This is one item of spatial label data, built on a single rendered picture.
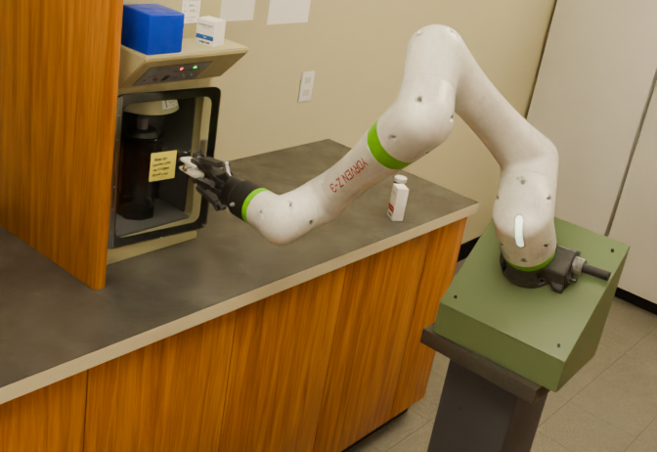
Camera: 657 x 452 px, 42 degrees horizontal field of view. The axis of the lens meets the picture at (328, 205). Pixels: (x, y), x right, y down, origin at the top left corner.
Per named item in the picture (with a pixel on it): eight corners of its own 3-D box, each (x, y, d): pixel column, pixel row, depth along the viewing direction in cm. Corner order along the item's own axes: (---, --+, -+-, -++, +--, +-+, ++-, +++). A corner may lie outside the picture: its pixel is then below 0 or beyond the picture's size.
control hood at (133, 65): (109, 86, 198) (112, 43, 194) (214, 73, 222) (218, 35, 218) (142, 101, 192) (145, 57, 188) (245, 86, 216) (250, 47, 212)
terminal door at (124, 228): (105, 248, 215) (114, 94, 199) (204, 227, 235) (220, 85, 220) (106, 249, 214) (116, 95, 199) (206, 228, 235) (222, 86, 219)
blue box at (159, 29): (118, 44, 194) (121, 4, 191) (153, 41, 202) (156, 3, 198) (147, 56, 189) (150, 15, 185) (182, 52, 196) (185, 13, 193)
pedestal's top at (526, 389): (591, 359, 220) (595, 345, 219) (532, 405, 197) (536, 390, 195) (485, 305, 238) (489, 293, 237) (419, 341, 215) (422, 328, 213)
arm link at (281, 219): (277, 218, 186) (279, 260, 192) (320, 198, 193) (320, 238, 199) (237, 195, 195) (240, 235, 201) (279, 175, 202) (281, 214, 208)
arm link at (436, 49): (570, 146, 204) (450, 2, 172) (565, 204, 196) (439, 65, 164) (520, 158, 212) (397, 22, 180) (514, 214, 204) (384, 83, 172)
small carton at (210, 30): (195, 42, 207) (197, 18, 205) (205, 39, 212) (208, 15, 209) (212, 47, 206) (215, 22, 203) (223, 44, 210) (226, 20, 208)
